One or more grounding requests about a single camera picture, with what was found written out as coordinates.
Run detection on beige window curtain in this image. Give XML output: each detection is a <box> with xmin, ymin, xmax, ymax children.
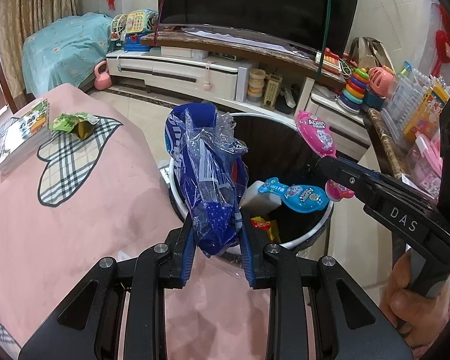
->
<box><xmin>0</xmin><ymin>0</ymin><xmax>77</xmax><ymax>102</ymax></box>

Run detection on green gold snack wrapper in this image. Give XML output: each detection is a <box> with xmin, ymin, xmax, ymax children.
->
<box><xmin>50</xmin><ymin>112</ymin><xmax>100</xmax><ymax>140</ymax></box>

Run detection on rainbow stacking ring toy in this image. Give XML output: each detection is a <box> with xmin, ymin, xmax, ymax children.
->
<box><xmin>337</xmin><ymin>67</ymin><xmax>370</xmax><ymax>114</ymax></box>

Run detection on black television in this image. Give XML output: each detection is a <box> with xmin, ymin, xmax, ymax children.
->
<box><xmin>161</xmin><ymin>0</ymin><xmax>358</xmax><ymax>54</ymax></box>

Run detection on teal covered furniture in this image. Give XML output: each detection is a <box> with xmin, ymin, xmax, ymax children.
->
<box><xmin>22</xmin><ymin>12</ymin><xmax>112</xmax><ymax>97</ymax></box>

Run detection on person's right hand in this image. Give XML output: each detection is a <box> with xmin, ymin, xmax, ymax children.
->
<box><xmin>379</xmin><ymin>250</ymin><xmax>450</xmax><ymax>359</ymax></box>

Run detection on yellow wrapper in bin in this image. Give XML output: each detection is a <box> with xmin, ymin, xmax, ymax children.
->
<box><xmin>251</xmin><ymin>216</ymin><xmax>281</xmax><ymax>244</ymax></box>

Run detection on white tv cabinet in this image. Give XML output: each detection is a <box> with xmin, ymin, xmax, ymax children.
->
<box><xmin>106</xmin><ymin>50</ymin><xmax>371</xmax><ymax>161</ymax></box>

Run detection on colourful toy cash register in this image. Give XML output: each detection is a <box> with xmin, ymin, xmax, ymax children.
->
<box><xmin>109</xmin><ymin>9</ymin><xmax>158</xmax><ymax>52</ymax></box>

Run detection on white rimmed trash bin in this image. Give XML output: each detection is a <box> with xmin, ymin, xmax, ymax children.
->
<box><xmin>167</xmin><ymin>111</ymin><xmax>335</xmax><ymax>255</ymax></box>

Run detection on blue clear plastic bag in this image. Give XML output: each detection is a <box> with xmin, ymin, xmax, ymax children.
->
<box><xmin>165</xmin><ymin>103</ymin><xmax>248</xmax><ymax>255</ymax></box>

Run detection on pink blanket with plaid patches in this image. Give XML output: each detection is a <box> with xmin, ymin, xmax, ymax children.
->
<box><xmin>0</xmin><ymin>84</ymin><xmax>269</xmax><ymax>359</ymax></box>

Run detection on stack of children's books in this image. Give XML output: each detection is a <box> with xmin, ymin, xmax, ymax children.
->
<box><xmin>0</xmin><ymin>98</ymin><xmax>51</xmax><ymax>175</ymax></box>

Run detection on pink kettlebell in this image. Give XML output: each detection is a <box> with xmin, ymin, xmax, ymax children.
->
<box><xmin>94</xmin><ymin>60</ymin><xmax>113</xmax><ymax>90</ymax></box>

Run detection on wooden building model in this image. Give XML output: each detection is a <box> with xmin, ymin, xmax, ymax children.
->
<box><xmin>262</xmin><ymin>74</ymin><xmax>283</xmax><ymax>110</ymax></box>

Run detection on stacked yellow jars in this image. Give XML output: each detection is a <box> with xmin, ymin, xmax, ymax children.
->
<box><xmin>247</xmin><ymin>68</ymin><xmax>266</xmax><ymax>102</ymax></box>

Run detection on blue candy blister pack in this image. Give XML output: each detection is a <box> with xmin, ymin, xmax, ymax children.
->
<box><xmin>257</xmin><ymin>177</ymin><xmax>330</xmax><ymax>214</ymax></box>

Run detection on pink candy blister pack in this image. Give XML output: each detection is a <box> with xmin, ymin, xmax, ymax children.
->
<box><xmin>296</xmin><ymin>111</ymin><xmax>354</xmax><ymax>203</ymax></box>

